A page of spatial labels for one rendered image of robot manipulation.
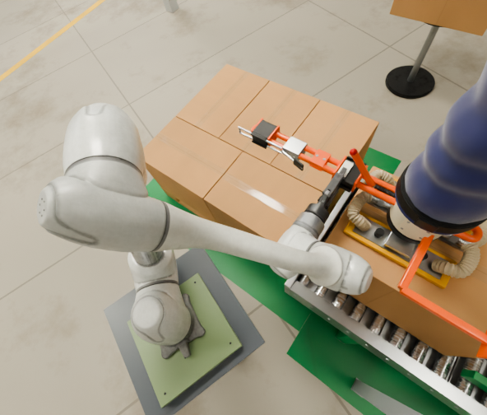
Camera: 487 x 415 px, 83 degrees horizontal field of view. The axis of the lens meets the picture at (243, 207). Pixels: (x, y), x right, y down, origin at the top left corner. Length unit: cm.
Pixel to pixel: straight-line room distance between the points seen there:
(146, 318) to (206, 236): 46
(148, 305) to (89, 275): 150
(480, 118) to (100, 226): 65
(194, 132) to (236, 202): 62
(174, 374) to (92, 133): 91
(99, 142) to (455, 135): 65
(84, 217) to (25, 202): 271
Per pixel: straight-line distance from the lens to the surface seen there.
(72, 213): 47
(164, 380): 122
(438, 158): 72
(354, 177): 98
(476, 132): 64
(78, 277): 249
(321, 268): 69
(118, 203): 48
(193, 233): 56
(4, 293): 288
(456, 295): 111
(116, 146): 54
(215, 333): 117
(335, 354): 193
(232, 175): 165
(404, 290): 89
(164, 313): 96
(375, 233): 103
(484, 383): 146
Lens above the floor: 191
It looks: 63 degrees down
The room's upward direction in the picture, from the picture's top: 18 degrees counter-clockwise
